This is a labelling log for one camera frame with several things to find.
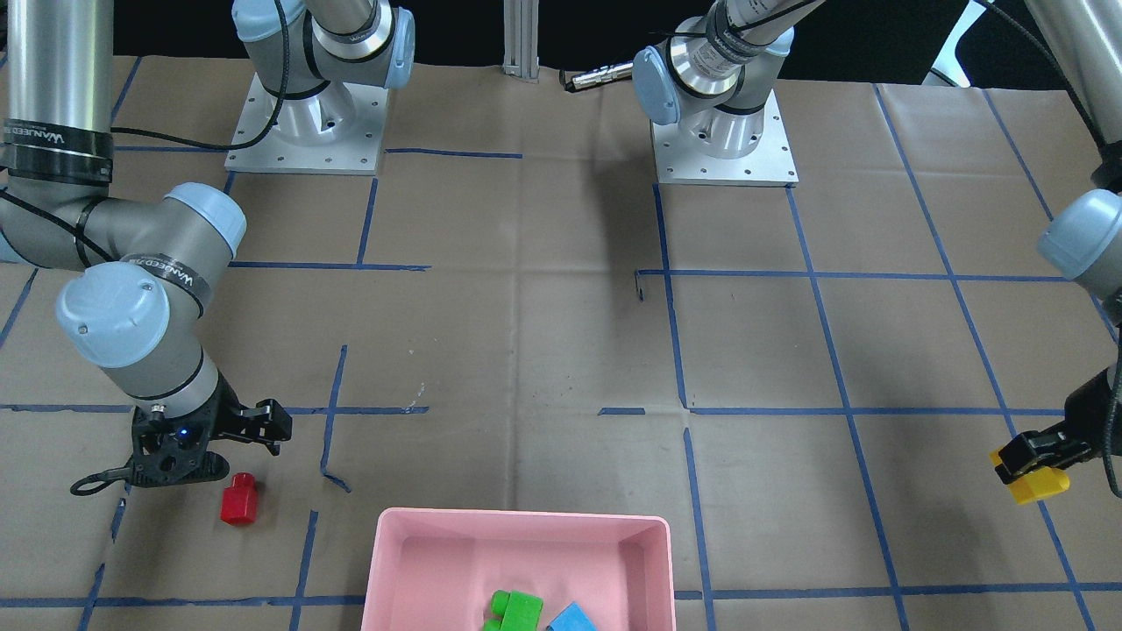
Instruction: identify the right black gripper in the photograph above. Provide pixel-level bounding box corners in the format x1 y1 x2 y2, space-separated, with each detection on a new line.
130 375 293 487

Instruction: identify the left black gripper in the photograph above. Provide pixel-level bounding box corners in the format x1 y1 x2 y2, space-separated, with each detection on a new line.
995 368 1118 485

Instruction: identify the green toy block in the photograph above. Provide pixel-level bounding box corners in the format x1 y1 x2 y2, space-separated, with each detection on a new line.
481 589 543 631

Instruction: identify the red toy block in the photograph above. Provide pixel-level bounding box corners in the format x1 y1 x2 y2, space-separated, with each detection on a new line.
219 472 258 525

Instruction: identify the pink plastic box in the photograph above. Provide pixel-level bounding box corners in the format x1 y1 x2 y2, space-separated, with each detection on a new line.
361 507 677 630

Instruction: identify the yellow toy block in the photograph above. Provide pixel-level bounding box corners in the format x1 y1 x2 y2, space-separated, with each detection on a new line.
1002 467 1072 506

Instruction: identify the aluminium frame post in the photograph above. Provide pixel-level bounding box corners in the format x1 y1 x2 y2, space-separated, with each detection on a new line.
502 0 540 83

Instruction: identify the blue toy block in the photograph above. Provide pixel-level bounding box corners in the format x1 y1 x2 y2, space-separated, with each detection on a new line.
546 600 597 631

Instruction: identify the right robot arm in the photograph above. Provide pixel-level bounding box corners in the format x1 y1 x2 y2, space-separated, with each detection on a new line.
3 1 416 496

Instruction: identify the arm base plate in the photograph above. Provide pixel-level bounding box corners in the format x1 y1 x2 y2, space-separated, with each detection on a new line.
224 82 390 176
650 91 800 188

